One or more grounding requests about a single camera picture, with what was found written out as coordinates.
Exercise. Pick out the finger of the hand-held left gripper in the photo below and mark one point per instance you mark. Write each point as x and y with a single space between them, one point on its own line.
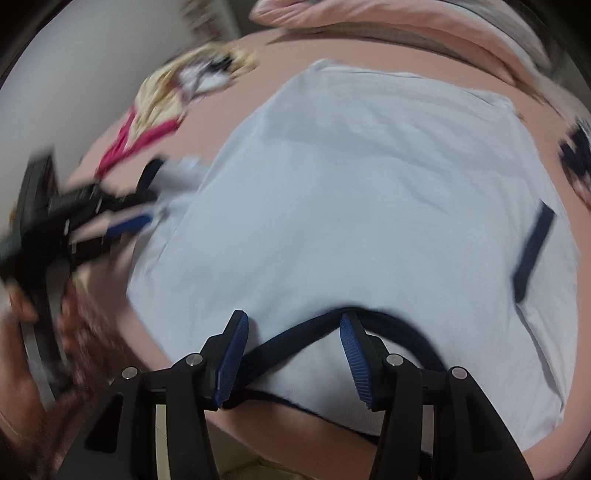
131 225
134 199

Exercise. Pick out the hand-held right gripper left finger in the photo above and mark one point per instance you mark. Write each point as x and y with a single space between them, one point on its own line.
233 360

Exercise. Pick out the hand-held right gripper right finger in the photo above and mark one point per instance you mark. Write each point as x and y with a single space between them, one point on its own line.
355 360

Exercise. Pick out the white t-shirt with navy trim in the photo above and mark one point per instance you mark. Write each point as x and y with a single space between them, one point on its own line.
346 207

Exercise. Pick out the pile of yellow white clothes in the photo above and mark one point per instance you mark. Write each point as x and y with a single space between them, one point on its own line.
161 101

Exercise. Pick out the person's left hand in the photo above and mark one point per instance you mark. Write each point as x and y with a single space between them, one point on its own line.
21 369

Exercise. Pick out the pink bed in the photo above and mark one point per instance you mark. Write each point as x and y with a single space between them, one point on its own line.
240 106

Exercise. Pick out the navy striped garment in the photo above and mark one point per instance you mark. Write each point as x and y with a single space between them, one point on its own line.
577 157

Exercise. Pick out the grey knitted blanket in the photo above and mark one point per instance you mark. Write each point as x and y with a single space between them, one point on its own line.
392 39

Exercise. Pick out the pink folded quilt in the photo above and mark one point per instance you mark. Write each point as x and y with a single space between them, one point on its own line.
392 16

